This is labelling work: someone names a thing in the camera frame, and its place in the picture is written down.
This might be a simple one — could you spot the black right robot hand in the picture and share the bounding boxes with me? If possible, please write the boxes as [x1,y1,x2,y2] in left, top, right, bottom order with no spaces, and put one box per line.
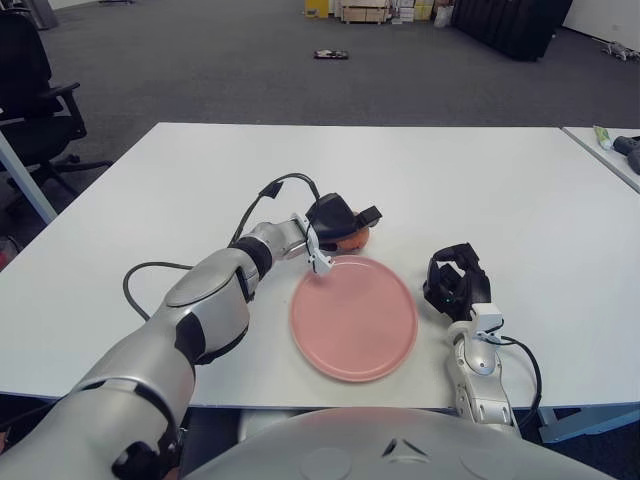
[422,242,494,321]

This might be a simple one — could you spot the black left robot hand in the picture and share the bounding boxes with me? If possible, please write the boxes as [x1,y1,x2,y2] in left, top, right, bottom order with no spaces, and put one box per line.
[304,193,384,252]

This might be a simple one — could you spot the red yellow apple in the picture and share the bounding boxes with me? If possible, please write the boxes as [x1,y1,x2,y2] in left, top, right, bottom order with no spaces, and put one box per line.
[333,227,372,253]

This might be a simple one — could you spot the pink round plate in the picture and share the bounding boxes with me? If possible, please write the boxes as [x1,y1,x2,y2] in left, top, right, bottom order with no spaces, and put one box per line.
[290,254,420,384]

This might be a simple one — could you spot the grey robot torso shell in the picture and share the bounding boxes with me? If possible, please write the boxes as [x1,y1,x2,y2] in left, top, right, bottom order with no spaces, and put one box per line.
[184,407,609,480]

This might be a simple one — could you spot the wooden crate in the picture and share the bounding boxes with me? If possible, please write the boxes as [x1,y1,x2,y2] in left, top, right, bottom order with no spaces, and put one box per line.
[341,2,390,24]

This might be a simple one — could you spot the stacked cardboard boxes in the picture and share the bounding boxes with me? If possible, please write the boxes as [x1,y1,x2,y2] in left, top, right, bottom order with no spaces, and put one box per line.
[389,0,435,22]

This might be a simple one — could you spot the black partition curtain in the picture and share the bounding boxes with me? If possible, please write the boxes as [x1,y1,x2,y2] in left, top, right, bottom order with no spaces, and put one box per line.
[449,0,575,62]

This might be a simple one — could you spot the small grey quadruped robot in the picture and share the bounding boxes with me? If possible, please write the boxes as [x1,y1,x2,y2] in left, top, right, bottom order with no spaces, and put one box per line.
[602,40,634,61]

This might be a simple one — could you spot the grey blue desk leg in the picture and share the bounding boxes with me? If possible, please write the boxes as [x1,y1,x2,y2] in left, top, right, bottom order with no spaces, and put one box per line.
[0,132,59,226]

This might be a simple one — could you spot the black office chair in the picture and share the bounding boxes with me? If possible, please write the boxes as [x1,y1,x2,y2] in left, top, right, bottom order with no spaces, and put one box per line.
[0,9,114,211]

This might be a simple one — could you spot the grey cabinet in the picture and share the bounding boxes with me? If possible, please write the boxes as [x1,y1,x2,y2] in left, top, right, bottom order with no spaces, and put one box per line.
[19,0,59,29]

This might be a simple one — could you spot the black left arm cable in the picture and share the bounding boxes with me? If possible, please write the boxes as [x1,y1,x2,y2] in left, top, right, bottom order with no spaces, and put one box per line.
[122,172,321,321]

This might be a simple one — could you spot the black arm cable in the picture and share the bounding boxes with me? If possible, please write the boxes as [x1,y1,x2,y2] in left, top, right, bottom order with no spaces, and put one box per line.
[499,334,544,426]
[122,172,321,321]

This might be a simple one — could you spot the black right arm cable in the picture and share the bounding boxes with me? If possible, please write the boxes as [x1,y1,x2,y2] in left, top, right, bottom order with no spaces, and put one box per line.
[499,334,544,426]

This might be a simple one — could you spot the grey blue table frame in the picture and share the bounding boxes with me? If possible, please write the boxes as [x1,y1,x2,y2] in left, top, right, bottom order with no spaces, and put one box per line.
[537,407,640,444]

